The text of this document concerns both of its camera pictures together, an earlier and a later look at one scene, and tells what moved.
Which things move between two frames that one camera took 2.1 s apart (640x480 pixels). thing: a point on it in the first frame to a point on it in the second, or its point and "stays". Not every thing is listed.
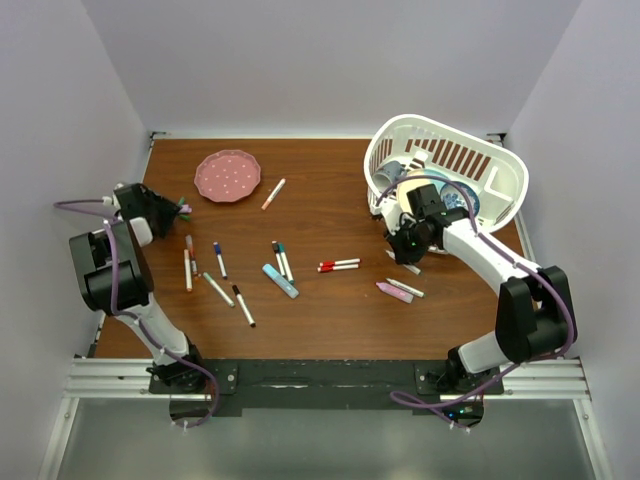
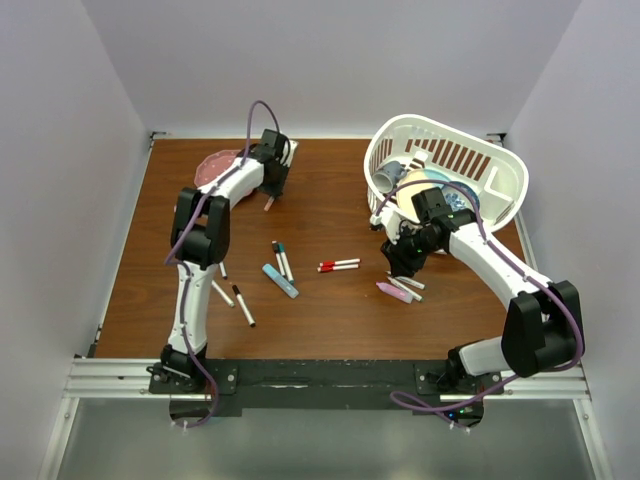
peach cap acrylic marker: x=274 y=194 stays
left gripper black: x=168 y=209 to x=277 y=189
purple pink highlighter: x=396 y=292 stays
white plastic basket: x=496 y=174 stays
